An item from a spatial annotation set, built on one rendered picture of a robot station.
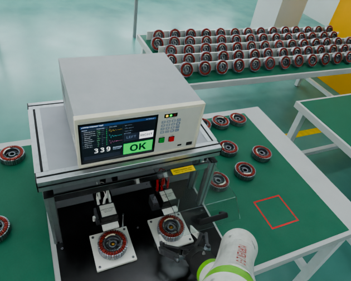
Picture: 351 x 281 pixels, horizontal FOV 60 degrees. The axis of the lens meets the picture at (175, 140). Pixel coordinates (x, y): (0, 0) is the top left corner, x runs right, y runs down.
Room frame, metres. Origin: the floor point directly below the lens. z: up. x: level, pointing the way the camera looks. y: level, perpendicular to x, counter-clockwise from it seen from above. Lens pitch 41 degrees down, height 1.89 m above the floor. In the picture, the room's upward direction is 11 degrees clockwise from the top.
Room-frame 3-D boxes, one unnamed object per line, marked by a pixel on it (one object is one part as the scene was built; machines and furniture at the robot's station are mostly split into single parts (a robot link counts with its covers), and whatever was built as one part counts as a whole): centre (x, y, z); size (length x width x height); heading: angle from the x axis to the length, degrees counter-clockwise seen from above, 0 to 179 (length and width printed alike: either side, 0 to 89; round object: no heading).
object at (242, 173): (1.17, -0.39, 0.77); 0.11 x 0.11 x 0.04
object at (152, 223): (0.72, -0.05, 0.78); 0.15 x 0.15 x 0.01; 30
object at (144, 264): (0.68, 0.07, 0.76); 0.64 x 0.47 x 0.02; 120
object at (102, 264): (0.60, 0.16, 0.78); 0.15 x 0.15 x 0.01; 30
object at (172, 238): (0.72, -0.05, 0.80); 0.11 x 0.11 x 0.04
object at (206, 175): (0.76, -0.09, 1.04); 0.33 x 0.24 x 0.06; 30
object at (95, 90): (0.95, 0.21, 1.22); 0.44 x 0.39 x 0.20; 120
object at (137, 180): (0.75, 0.11, 1.03); 0.62 x 0.01 x 0.03; 120
